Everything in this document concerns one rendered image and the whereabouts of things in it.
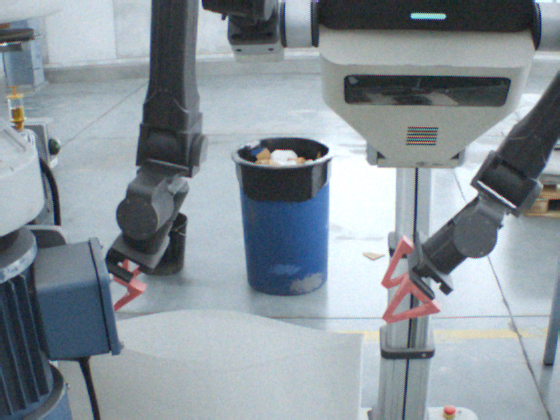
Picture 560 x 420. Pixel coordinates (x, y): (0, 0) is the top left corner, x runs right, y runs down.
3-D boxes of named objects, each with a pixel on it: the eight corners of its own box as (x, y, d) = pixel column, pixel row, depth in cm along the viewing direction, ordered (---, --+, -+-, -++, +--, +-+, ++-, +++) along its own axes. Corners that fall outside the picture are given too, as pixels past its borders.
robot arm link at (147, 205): (210, 132, 92) (149, 119, 93) (181, 154, 82) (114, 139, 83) (198, 217, 97) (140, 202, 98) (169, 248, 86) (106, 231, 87)
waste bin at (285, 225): (337, 256, 374) (336, 135, 350) (335, 302, 327) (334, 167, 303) (246, 255, 380) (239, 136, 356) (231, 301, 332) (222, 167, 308)
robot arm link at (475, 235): (543, 183, 91) (492, 147, 92) (547, 196, 80) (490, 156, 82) (495, 253, 95) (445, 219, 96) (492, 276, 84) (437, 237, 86)
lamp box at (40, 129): (60, 168, 117) (53, 117, 114) (50, 176, 113) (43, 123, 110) (21, 169, 118) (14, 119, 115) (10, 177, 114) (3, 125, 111)
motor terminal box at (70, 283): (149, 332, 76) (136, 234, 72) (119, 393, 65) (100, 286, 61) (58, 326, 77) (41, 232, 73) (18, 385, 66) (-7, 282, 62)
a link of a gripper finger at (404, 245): (367, 288, 99) (416, 245, 96) (367, 264, 106) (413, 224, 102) (400, 317, 100) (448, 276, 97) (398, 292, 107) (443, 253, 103)
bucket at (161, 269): (197, 255, 381) (193, 210, 372) (185, 280, 354) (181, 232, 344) (144, 254, 385) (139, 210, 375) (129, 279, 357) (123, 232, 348)
